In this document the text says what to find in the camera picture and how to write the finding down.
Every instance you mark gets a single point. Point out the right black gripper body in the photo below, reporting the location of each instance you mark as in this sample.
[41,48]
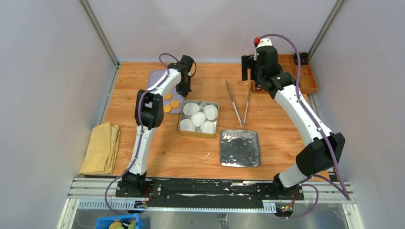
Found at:
[260,75]

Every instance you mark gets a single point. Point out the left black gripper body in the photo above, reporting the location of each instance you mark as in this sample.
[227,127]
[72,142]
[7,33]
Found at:
[184,87]

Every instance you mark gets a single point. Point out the lavender plastic tray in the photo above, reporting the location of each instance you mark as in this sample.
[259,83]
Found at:
[163,83]

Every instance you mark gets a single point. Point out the gold square cookie tin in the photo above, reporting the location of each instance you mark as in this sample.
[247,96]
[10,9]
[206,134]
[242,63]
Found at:
[198,133]

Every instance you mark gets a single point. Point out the metal kitchen tongs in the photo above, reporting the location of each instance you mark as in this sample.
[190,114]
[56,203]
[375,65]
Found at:
[241,116]

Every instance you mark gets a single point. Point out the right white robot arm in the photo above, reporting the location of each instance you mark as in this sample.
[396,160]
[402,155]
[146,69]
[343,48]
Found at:
[323,148]

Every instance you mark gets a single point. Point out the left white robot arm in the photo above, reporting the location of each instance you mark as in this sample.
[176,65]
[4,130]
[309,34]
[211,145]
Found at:
[149,115]

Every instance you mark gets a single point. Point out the round yellow cookie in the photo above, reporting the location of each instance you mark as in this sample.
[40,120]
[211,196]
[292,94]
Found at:
[168,96]
[167,108]
[175,104]

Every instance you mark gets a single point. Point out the white paper cup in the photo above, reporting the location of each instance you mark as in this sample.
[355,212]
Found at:
[190,109]
[211,112]
[198,118]
[208,127]
[187,125]

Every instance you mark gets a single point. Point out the wooden compartment organizer box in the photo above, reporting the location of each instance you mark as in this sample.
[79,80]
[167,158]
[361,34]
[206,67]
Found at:
[307,83]

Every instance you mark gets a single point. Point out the dark rolled sock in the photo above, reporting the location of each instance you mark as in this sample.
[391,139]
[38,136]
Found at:
[303,58]

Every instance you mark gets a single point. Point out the silver square tin lid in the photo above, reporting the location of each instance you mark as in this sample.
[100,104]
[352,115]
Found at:
[239,148]

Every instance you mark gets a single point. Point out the folded yellow cloth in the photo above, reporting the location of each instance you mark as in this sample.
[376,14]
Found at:
[101,152]

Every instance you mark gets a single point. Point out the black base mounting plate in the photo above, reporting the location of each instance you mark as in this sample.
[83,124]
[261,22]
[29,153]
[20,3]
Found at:
[207,194]

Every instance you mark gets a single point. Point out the blue plastic bin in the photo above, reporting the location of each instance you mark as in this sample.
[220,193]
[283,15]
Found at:
[128,221]

